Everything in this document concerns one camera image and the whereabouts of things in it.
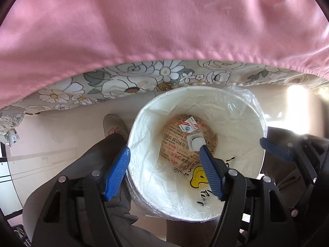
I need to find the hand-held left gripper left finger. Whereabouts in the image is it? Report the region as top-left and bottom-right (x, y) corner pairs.
(32, 146), (131, 247)

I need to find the brown printed paper sheet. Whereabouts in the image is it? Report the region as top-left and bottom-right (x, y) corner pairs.
(159, 114), (219, 171)

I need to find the person's left trouser leg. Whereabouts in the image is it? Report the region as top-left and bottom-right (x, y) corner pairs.
(23, 133), (140, 247)

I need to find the floral bed sheet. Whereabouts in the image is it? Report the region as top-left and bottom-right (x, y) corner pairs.
(0, 60), (329, 148)

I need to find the small red striped box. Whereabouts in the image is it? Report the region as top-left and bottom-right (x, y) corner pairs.
(178, 116), (200, 134)

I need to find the white round waste bin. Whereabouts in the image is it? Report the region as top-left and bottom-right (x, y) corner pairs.
(126, 85), (269, 223)

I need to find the white plastic cup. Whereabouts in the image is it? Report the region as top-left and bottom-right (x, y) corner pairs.
(187, 132), (206, 152)

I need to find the white cabinet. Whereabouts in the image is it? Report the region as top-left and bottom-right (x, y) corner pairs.
(0, 144), (24, 220)

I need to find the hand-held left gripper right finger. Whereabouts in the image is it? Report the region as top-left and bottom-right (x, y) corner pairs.
(198, 145), (304, 247)

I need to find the plastic liner bag yellow smiley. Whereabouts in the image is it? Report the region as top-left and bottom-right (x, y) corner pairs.
(126, 85), (269, 223)

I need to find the pink cloth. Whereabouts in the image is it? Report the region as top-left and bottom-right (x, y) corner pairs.
(0, 0), (329, 108)

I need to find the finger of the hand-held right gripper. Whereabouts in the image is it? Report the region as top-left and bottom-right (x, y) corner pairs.
(302, 133), (329, 165)
(259, 136), (320, 185)

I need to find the grey shoe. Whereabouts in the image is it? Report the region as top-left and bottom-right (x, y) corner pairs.
(103, 114), (128, 138)

